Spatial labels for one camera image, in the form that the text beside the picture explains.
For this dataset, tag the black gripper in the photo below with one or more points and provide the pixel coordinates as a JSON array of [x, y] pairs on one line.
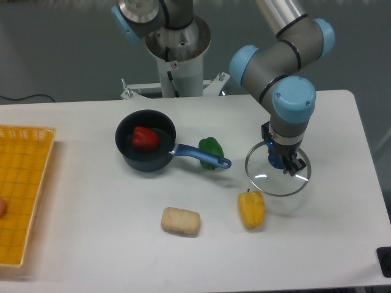
[[282, 150]]

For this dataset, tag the glass pot lid blue knob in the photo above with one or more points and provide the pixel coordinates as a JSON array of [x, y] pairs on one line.
[[271, 180]]

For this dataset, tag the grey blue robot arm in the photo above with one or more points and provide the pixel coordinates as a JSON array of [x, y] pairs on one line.
[[269, 76]]

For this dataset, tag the yellow bell pepper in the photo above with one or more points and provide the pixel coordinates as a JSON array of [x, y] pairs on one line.
[[251, 208]]

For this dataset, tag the green bell pepper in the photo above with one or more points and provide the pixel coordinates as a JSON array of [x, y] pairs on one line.
[[210, 145]]

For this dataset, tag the beige bread loaf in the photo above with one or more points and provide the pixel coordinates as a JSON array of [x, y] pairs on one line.
[[181, 220]]

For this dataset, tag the black device at table edge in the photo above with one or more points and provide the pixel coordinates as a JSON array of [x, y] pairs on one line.
[[384, 257]]

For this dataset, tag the dark blue saucepan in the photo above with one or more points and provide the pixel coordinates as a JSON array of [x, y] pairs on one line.
[[169, 148]]

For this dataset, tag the red bell pepper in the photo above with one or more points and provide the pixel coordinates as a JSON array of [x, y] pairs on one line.
[[145, 140]]

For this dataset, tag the yellow woven basket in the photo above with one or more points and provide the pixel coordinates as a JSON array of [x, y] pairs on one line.
[[25, 153]]

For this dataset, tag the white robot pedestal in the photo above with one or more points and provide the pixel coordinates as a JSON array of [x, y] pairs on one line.
[[179, 60]]

